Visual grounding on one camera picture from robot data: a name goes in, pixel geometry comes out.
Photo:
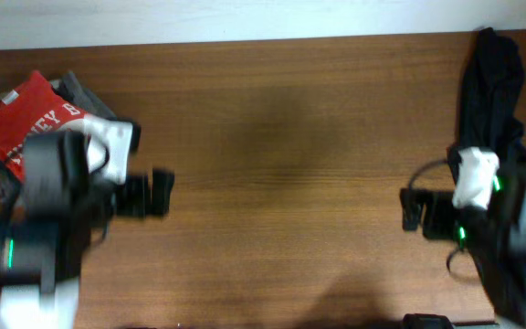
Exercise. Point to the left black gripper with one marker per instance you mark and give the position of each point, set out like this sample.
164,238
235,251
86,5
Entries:
137,186

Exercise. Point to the orange printed t-shirt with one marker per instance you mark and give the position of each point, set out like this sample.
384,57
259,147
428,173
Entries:
38,127

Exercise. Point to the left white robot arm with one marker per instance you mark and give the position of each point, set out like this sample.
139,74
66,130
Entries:
50,223

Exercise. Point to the folded light grey shirt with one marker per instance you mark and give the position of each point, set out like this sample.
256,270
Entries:
80,93

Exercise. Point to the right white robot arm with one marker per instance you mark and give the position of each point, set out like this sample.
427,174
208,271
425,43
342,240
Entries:
495,237

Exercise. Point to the black garment on table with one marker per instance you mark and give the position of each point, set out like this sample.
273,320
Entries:
491,85

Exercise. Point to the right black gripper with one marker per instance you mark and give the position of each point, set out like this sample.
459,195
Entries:
438,204

